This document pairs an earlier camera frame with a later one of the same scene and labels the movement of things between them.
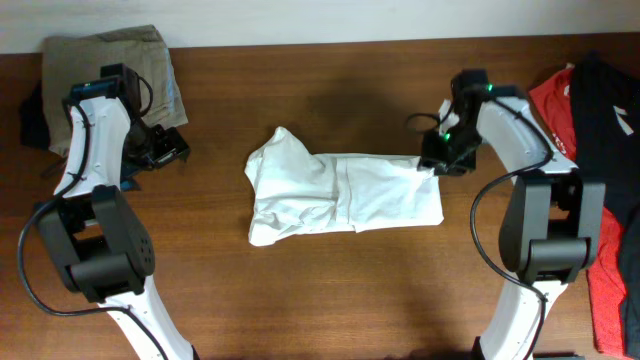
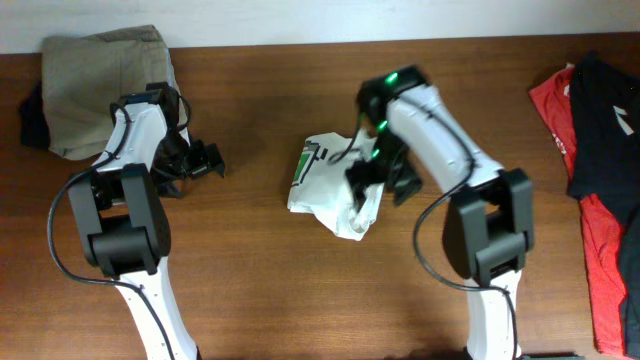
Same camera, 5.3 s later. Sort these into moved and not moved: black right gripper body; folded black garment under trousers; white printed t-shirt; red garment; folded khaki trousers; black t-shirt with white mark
Moved: black right gripper body; white printed t-shirt
Not moved: red garment; black t-shirt with white mark; folded khaki trousers; folded black garment under trousers
